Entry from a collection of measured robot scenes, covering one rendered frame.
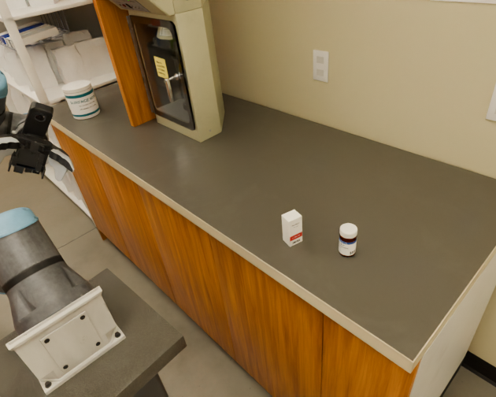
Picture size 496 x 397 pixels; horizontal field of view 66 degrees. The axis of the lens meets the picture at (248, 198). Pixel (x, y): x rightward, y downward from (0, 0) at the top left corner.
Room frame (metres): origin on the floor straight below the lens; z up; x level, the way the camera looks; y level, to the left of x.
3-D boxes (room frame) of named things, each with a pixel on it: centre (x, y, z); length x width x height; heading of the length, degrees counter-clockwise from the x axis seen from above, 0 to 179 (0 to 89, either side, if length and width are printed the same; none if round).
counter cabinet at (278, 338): (1.39, 0.10, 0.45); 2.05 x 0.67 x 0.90; 39
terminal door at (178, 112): (1.48, 0.27, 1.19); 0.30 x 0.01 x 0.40; 39
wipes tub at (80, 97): (1.81, 0.74, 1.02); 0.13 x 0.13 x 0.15
